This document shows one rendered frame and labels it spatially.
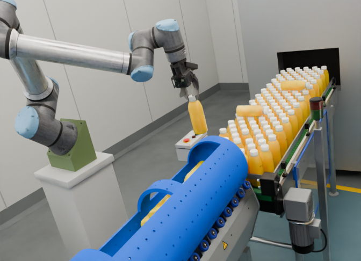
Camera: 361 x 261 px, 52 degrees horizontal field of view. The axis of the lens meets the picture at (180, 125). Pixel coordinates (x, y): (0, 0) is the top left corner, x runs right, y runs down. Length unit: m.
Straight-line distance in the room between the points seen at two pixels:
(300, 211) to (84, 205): 1.10
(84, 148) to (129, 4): 3.37
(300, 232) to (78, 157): 1.20
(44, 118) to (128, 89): 3.17
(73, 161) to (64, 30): 2.66
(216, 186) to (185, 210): 0.21
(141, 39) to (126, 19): 3.55
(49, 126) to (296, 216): 1.29
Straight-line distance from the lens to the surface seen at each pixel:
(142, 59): 1.50
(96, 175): 2.09
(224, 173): 1.53
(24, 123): 1.95
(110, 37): 4.89
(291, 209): 1.90
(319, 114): 1.94
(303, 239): 2.01
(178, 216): 1.29
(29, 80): 1.88
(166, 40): 1.55
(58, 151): 2.05
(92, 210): 2.12
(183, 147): 2.02
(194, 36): 6.20
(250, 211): 1.81
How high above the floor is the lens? 1.90
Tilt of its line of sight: 20 degrees down
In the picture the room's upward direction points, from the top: 12 degrees counter-clockwise
